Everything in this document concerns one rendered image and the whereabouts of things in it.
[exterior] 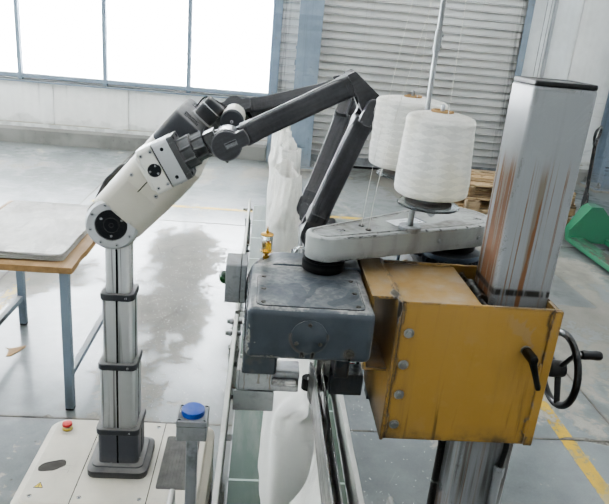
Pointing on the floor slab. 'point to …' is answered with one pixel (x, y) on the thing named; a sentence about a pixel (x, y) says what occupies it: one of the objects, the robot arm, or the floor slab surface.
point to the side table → (26, 302)
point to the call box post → (191, 472)
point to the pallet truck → (600, 233)
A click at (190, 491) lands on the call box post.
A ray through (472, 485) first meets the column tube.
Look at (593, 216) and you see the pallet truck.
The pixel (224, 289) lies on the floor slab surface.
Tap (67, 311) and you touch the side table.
